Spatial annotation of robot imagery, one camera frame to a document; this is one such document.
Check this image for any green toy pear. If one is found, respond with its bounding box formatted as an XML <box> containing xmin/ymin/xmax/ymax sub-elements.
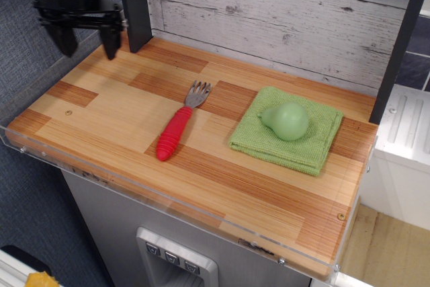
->
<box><xmin>258</xmin><ymin>101</ymin><xmax>310</xmax><ymax>141</ymax></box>

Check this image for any right dark grey post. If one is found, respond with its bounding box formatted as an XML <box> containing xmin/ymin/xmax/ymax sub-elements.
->
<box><xmin>369</xmin><ymin>0</ymin><xmax>424</xmax><ymax>125</ymax></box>

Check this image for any red handled metal fork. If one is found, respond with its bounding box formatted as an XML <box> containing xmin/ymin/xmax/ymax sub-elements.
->
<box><xmin>156</xmin><ymin>81</ymin><xmax>212</xmax><ymax>161</ymax></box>

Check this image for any yellow object at corner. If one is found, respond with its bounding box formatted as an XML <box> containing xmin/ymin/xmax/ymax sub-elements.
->
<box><xmin>24</xmin><ymin>272</ymin><xmax>60</xmax><ymax>287</ymax></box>

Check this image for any dark grey post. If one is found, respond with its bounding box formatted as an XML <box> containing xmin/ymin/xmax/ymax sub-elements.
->
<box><xmin>369</xmin><ymin>0</ymin><xmax>424</xmax><ymax>125</ymax></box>
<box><xmin>122</xmin><ymin>0</ymin><xmax>153</xmax><ymax>53</ymax></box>

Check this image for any white toy sink unit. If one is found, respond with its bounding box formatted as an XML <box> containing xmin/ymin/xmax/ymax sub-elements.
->
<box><xmin>359</xmin><ymin>85</ymin><xmax>429</xmax><ymax>229</ymax></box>

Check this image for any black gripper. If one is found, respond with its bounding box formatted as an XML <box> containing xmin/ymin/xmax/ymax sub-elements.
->
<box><xmin>33</xmin><ymin>0</ymin><xmax>127</xmax><ymax>60</ymax></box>

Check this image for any folded green cloth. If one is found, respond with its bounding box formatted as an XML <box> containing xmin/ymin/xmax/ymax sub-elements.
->
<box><xmin>228</xmin><ymin>87</ymin><xmax>343</xmax><ymax>176</ymax></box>

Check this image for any left dark grey post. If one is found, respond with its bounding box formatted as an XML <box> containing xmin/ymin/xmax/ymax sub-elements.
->
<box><xmin>122</xmin><ymin>0</ymin><xmax>153</xmax><ymax>53</ymax></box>

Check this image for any grey toy fridge cabinet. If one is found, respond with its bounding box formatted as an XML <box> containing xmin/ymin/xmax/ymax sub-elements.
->
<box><xmin>62</xmin><ymin>171</ymin><xmax>311</xmax><ymax>286</ymax></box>

